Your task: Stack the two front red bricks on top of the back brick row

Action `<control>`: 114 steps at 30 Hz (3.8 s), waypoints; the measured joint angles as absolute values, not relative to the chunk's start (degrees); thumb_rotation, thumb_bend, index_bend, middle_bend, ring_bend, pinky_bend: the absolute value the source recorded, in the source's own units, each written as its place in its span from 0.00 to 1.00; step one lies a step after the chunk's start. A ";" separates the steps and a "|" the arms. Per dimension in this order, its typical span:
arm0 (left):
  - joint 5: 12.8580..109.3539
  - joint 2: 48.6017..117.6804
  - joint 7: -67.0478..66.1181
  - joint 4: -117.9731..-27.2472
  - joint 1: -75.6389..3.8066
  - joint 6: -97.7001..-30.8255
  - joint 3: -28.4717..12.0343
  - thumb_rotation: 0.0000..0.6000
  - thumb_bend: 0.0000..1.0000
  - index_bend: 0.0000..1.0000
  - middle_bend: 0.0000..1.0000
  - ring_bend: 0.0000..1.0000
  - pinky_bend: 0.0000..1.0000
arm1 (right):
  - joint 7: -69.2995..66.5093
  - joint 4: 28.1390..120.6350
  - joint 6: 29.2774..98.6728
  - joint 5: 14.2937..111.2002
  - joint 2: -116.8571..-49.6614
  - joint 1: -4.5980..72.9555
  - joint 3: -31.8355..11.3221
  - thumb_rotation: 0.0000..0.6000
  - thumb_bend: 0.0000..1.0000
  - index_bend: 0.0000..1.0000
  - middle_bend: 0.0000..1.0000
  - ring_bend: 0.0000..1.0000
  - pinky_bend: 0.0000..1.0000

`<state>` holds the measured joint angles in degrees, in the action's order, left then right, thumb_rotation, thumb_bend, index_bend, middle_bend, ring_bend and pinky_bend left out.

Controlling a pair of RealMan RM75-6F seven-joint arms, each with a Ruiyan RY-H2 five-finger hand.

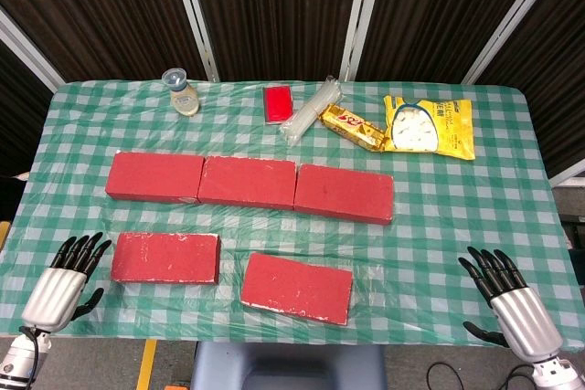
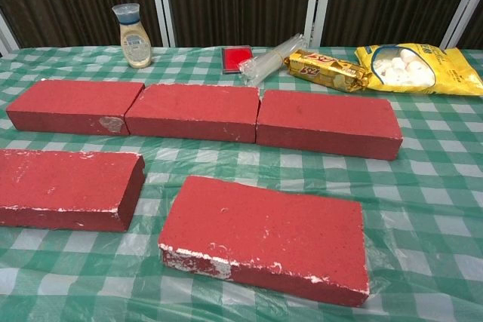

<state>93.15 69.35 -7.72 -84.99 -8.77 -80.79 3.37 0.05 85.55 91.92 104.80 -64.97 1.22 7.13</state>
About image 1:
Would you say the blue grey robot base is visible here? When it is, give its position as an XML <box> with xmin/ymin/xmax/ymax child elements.
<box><xmin>189</xmin><ymin>343</ymin><xmax>388</xmax><ymax>390</ymax></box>

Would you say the creamy sauce bottle clear cap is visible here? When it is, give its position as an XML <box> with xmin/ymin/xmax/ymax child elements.
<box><xmin>163</xmin><ymin>68</ymin><xmax>201</xmax><ymax>116</ymax></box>

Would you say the yellow marshmallow bag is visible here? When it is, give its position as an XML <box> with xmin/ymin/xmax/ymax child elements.
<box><xmin>382</xmin><ymin>94</ymin><xmax>476</xmax><ymax>162</ymax></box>

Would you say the gold wrapped snack pack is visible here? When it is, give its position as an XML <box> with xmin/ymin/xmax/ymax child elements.
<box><xmin>318</xmin><ymin>103</ymin><xmax>389</xmax><ymax>153</ymax></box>

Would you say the green white checkered tablecloth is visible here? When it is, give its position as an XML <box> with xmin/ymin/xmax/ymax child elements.
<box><xmin>0</xmin><ymin>79</ymin><xmax>585</xmax><ymax>353</ymax></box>

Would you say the red brick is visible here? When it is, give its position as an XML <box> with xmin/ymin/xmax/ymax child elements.
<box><xmin>292</xmin><ymin>163</ymin><xmax>395</xmax><ymax>227</ymax></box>
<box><xmin>104</xmin><ymin>150</ymin><xmax>206</xmax><ymax>204</ymax></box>
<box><xmin>239</xmin><ymin>251</ymin><xmax>355</xmax><ymax>327</ymax></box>
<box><xmin>197</xmin><ymin>155</ymin><xmax>298</xmax><ymax>212</ymax></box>
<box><xmin>111</xmin><ymin>232</ymin><xmax>222</xmax><ymax>285</ymax></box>

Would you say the flat red ink pad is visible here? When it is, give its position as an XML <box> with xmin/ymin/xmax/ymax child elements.
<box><xmin>262</xmin><ymin>84</ymin><xmax>294</xmax><ymax>126</ymax></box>

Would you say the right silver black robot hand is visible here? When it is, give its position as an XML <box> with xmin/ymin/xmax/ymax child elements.
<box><xmin>458</xmin><ymin>246</ymin><xmax>564</xmax><ymax>364</ymax></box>

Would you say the grey cabinet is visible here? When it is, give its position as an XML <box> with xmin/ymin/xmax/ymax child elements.
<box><xmin>551</xmin><ymin>184</ymin><xmax>585</xmax><ymax>245</ymax></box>

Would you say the bundle of white cable ties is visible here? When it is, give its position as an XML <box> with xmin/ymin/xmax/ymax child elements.
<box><xmin>279</xmin><ymin>75</ymin><xmax>343</xmax><ymax>147</ymax></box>

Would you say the black cable on floor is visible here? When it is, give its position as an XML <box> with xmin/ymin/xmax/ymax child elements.
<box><xmin>427</xmin><ymin>361</ymin><xmax>534</xmax><ymax>390</ymax></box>

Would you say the white metal partition post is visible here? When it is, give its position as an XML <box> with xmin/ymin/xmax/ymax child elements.
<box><xmin>0</xmin><ymin>8</ymin><xmax>63</xmax><ymax>92</ymax></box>
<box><xmin>166</xmin><ymin>0</ymin><xmax>221</xmax><ymax>83</ymax></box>
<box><xmin>341</xmin><ymin>0</ymin><xmax>388</xmax><ymax>83</ymax></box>
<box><xmin>461</xmin><ymin>0</ymin><xmax>573</xmax><ymax>86</ymax></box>
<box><xmin>548</xmin><ymin>159</ymin><xmax>585</xmax><ymax>189</ymax></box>

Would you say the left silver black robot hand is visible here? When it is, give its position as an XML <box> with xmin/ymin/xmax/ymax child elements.
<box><xmin>20</xmin><ymin>231</ymin><xmax>113</xmax><ymax>333</ymax></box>

